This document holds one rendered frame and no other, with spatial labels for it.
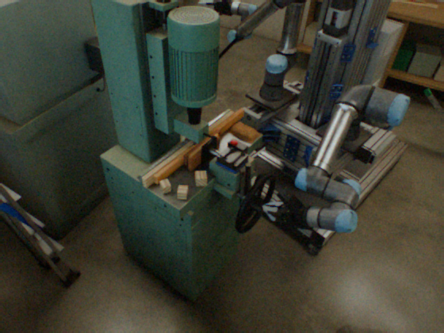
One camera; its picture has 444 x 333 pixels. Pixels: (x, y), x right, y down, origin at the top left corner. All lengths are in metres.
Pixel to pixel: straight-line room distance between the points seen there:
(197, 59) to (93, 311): 1.52
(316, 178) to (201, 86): 0.52
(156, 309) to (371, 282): 1.30
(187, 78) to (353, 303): 1.63
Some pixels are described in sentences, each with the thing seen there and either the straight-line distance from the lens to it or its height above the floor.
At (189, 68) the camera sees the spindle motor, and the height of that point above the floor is 1.36.
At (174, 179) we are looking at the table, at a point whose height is 0.90.
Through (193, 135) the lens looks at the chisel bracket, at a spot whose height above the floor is 1.03.
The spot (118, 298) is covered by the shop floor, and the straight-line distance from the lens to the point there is 2.19.
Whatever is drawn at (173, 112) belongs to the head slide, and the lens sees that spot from 1.46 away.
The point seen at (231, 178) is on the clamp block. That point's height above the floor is 0.94.
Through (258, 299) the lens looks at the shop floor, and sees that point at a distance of 2.16.
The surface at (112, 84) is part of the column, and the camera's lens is 1.55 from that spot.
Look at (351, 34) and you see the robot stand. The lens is 1.93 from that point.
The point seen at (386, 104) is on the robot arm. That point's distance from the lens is 1.40.
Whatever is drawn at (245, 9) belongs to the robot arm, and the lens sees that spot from 2.15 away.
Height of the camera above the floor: 1.93
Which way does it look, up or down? 44 degrees down
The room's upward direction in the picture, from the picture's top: 4 degrees clockwise
